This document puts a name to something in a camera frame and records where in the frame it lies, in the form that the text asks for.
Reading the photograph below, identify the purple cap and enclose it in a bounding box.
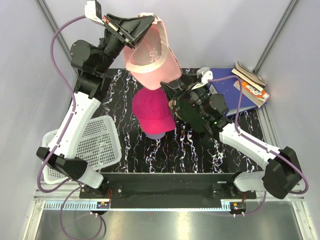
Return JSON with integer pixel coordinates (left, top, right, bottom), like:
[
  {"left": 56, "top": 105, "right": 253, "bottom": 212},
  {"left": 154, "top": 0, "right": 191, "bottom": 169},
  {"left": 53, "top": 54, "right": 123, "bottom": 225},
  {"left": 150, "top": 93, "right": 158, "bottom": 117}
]
[{"left": 145, "top": 132, "right": 166, "bottom": 140}]

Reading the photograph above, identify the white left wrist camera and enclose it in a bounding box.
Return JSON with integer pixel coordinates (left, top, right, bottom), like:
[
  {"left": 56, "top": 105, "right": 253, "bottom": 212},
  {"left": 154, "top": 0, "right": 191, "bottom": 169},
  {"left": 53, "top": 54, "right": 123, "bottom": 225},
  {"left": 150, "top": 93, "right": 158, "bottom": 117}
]
[{"left": 84, "top": 0, "right": 104, "bottom": 26}]

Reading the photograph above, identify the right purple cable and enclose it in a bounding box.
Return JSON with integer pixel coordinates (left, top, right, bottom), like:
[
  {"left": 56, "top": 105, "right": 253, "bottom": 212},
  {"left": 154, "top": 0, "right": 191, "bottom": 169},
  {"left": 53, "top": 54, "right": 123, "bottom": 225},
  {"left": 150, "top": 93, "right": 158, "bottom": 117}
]
[{"left": 208, "top": 76, "right": 310, "bottom": 195}]

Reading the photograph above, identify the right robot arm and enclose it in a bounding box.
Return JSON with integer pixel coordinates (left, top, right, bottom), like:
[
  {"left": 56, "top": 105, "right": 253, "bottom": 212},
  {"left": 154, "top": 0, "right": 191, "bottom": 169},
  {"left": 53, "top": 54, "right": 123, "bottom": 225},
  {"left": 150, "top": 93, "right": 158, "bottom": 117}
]
[{"left": 160, "top": 73, "right": 309, "bottom": 200}]

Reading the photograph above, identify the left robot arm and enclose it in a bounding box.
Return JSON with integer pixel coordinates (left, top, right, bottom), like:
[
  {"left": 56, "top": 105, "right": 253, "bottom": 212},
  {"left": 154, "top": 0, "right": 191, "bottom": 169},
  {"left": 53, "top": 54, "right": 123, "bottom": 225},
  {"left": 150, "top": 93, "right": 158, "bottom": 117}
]
[{"left": 36, "top": 13, "right": 155, "bottom": 198}]

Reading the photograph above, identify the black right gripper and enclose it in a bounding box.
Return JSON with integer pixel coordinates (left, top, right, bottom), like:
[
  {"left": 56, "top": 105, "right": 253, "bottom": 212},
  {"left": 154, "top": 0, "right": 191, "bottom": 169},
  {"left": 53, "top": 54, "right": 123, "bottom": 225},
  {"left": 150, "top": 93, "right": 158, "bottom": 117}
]
[{"left": 160, "top": 72, "right": 210, "bottom": 120}]

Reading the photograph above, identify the dark green cap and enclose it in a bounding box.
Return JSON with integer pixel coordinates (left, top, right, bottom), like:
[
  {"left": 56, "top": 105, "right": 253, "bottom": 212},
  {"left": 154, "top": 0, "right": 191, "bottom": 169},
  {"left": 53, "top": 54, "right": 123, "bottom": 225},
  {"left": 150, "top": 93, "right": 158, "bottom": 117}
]
[{"left": 173, "top": 99, "right": 205, "bottom": 133}]

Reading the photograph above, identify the purple cable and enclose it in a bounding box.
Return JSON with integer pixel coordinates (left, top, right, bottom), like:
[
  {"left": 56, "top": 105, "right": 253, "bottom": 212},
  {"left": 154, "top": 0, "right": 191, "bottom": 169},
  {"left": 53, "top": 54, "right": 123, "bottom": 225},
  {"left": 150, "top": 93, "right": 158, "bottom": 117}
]
[
  {"left": 208, "top": 76, "right": 310, "bottom": 195},
  {"left": 36, "top": 14, "right": 88, "bottom": 194}
]

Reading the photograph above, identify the stack of books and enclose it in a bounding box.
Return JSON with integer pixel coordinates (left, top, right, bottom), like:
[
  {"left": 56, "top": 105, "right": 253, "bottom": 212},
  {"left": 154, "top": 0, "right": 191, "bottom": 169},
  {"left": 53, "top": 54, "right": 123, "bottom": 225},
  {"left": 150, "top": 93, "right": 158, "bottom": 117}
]
[{"left": 231, "top": 62, "right": 270, "bottom": 108}]

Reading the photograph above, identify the white plastic basket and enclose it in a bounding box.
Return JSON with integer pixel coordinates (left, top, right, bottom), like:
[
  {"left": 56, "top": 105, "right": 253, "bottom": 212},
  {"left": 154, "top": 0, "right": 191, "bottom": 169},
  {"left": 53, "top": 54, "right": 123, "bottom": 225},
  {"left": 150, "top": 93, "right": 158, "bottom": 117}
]
[{"left": 41, "top": 115, "right": 123, "bottom": 186}]

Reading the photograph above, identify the pink cap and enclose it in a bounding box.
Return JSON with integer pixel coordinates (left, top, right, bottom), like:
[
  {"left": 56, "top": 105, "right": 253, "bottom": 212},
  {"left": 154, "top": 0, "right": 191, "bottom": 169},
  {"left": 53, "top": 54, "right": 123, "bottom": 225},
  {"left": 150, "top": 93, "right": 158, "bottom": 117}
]
[{"left": 122, "top": 12, "right": 182, "bottom": 90}]

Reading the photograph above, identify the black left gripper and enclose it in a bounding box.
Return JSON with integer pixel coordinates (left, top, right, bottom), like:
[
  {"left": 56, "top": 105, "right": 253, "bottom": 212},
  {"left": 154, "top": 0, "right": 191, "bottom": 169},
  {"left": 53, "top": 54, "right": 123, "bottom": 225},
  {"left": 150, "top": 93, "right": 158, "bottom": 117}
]
[{"left": 96, "top": 12, "right": 155, "bottom": 74}]

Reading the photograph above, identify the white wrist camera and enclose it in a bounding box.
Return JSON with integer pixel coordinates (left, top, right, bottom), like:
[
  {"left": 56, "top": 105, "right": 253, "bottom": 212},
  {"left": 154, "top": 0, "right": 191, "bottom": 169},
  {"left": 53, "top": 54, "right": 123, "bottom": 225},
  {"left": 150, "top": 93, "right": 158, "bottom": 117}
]
[
  {"left": 84, "top": 0, "right": 104, "bottom": 26},
  {"left": 196, "top": 67, "right": 214, "bottom": 86}
]

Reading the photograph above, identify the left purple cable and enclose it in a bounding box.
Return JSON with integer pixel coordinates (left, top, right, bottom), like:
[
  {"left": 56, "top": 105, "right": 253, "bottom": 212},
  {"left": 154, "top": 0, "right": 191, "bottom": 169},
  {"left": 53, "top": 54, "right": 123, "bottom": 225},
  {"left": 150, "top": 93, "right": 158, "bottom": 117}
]
[{"left": 36, "top": 14, "right": 88, "bottom": 194}]

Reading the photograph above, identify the red mesh cap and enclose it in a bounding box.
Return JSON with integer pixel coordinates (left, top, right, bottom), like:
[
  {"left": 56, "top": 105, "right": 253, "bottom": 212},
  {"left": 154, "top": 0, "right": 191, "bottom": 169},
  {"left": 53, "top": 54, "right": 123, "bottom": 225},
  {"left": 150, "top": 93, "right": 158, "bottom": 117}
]
[{"left": 132, "top": 88, "right": 176, "bottom": 135}]

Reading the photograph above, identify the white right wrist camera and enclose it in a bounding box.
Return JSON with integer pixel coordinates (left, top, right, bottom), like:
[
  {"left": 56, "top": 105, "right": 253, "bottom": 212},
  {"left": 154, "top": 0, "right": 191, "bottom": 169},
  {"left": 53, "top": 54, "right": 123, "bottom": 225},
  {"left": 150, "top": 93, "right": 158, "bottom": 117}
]
[{"left": 196, "top": 67, "right": 214, "bottom": 86}]

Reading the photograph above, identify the beige baseball cap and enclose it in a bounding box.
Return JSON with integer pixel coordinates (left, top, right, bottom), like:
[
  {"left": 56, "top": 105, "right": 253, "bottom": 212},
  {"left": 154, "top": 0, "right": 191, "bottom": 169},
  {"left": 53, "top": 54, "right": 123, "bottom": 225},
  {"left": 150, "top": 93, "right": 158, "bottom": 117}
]
[{"left": 168, "top": 100, "right": 176, "bottom": 113}]

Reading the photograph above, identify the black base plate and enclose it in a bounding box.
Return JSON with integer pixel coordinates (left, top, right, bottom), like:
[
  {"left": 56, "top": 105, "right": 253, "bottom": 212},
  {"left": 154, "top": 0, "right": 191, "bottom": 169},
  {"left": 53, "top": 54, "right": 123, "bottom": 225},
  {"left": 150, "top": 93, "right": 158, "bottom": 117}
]
[{"left": 79, "top": 173, "right": 257, "bottom": 211}]

